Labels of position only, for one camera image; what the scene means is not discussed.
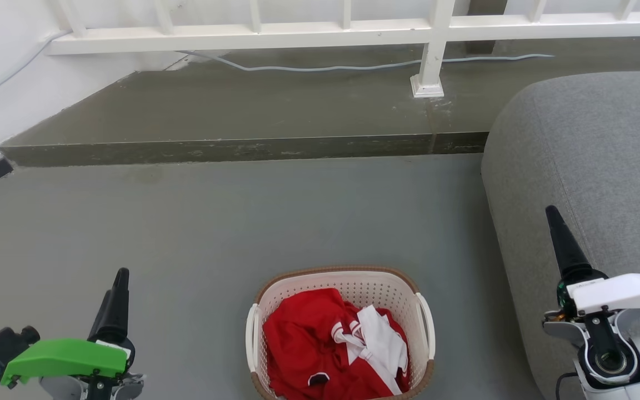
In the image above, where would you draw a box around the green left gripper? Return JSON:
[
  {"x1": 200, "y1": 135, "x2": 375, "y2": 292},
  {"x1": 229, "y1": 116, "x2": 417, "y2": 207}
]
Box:
[{"x1": 0, "y1": 268, "x2": 146, "y2": 400}]

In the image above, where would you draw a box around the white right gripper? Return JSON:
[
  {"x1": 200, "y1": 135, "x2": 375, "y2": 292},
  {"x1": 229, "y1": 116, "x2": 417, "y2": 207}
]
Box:
[{"x1": 543, "y1": 205, "x2": 640, "y2": 348}]

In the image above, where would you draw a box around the white plastic laundry basket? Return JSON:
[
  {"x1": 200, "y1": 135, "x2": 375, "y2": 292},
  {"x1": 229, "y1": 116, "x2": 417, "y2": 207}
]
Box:
[{"x1": 245, "y1": 265, "x2": 437, "y2": 400}]

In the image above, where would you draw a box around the grey fabric sofa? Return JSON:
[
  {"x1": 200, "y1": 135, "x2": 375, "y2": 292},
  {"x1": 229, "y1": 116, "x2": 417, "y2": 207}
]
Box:
[{"x1": 481, "y1": 71, "x2": 640, "y2": 400}]

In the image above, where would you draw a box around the red garment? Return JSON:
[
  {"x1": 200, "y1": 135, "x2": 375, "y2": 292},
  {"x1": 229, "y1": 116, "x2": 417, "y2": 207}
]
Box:
[{"x1": 263, "y1": 287, "x2": 411, "y2": 400}]

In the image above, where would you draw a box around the white garment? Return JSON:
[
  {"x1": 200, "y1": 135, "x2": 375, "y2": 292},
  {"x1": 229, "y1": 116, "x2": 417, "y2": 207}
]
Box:
[{"x1": 331, "y1": 304, "x2": 409, "y2": 396}]

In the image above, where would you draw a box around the white metal railing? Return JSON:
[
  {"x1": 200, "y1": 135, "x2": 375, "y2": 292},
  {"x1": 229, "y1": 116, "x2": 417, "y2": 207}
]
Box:
[{"x1": 47, "y1": 0, "x2": 640, "y2": 99}]

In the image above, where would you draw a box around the pale wall cable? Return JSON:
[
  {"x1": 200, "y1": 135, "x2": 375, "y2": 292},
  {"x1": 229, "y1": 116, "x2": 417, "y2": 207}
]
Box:
[{"x1": 0, "y1": 29, "x2": 72, "y2": 107}]

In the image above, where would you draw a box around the light grey floor cable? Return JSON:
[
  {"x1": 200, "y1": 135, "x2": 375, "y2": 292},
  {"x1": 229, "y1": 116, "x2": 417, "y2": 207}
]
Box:
[{"x1": 178, "y1": 50, "x2": 555, "y2": 73}]

